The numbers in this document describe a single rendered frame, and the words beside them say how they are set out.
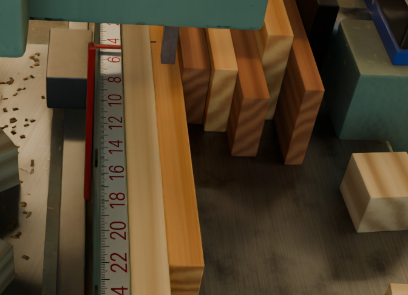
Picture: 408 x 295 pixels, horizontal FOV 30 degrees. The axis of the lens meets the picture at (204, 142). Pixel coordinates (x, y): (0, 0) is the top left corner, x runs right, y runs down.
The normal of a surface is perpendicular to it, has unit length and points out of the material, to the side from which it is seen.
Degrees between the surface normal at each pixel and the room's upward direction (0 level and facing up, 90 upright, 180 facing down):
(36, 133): 0
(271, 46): 90
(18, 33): 90
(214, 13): 90
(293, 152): 90
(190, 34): 0
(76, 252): 0
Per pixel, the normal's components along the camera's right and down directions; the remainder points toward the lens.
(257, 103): 0.10, 0.70
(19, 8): 0.47, 0.65
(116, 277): 0.13, -0.72
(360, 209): -0.98, 0.03
